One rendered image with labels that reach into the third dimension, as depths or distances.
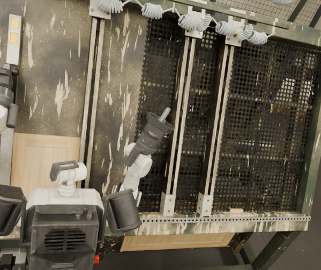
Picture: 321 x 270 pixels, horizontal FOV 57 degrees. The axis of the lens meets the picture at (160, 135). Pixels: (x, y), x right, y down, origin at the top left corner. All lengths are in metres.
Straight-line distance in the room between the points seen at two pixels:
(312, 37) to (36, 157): 1.73
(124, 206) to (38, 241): 0.32
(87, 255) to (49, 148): 0.70
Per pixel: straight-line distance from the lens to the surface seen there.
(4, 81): 1.37
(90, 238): 1.02
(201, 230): 1.90
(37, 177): 1.63
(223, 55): 1.76
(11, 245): 1.74
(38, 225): 0.99
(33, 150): 1.60
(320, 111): 2.24
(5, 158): 1.60
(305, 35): 2.08
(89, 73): 1.52
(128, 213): 1.16
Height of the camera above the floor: 2.22
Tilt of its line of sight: 34 degrees down
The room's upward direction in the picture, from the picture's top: 19 degrees clockwise
